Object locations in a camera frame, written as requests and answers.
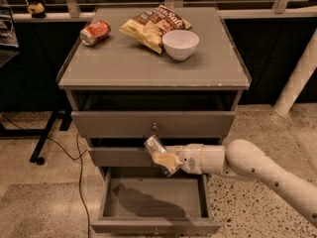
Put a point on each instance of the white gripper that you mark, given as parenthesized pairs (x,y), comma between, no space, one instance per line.
(189,158)

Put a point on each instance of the silver redbull can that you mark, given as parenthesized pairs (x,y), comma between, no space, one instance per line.
(153,144)

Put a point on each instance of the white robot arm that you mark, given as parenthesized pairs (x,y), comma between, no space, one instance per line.
(240,160)

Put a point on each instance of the grey open bottom drawer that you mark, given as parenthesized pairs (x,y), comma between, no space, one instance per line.
(145,201)

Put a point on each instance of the grey middle drawer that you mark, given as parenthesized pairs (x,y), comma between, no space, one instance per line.
(119,156)

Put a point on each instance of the grey drawer cabinet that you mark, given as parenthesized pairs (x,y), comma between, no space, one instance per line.
(122,63)

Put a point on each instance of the grey top drawer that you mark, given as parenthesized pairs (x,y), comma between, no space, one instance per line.
(142,124)

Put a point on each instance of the red soda can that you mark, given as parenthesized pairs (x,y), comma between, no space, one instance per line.
(94,33)

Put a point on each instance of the white bowl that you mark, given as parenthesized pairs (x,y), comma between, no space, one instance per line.
(180,44)

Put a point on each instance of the yellow brown chip bag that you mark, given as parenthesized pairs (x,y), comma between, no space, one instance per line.
(149,27)

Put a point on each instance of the black desk leg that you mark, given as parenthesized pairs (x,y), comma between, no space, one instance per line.
(41,134)

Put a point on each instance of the metal window railing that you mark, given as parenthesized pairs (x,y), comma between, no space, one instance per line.
(72,4)

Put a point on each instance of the laptop on left desk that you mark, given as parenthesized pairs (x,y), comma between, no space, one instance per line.
(9,44)

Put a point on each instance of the small tan object on ledge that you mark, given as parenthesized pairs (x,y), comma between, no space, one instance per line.
(36,10)

